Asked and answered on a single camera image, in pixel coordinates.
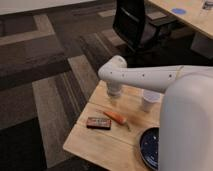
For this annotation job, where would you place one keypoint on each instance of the orange pepper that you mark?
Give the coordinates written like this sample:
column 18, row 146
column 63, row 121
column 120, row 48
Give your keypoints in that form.
column 117, row 118

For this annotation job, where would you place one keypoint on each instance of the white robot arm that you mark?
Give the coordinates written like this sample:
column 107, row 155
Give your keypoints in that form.
column 186, row 115

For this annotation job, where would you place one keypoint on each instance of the brown chocolate bar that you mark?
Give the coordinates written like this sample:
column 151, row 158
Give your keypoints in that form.
column 98, row 123

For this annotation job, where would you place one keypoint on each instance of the dark blue plate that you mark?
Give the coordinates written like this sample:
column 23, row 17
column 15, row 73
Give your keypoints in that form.
column 148, row 144

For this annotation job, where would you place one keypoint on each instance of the wooden far desk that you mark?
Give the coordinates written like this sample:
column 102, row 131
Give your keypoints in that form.
column 196, row 17

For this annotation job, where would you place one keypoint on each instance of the white paper cup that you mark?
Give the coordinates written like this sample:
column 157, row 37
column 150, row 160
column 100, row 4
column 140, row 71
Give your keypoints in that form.
column 149, row 99

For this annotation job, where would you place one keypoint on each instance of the blue round coaster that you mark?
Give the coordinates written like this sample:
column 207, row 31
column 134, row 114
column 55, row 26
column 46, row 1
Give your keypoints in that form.
column 178, row 11

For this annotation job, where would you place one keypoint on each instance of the small object on far desk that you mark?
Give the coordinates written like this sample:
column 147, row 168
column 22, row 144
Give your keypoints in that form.
column 207, row 5

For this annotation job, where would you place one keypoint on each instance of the black office chair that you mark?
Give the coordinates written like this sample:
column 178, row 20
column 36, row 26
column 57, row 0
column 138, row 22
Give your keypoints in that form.
column 137, row 30

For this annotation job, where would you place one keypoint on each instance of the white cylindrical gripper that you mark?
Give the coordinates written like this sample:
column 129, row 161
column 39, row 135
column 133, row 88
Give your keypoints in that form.
column 114, row 89

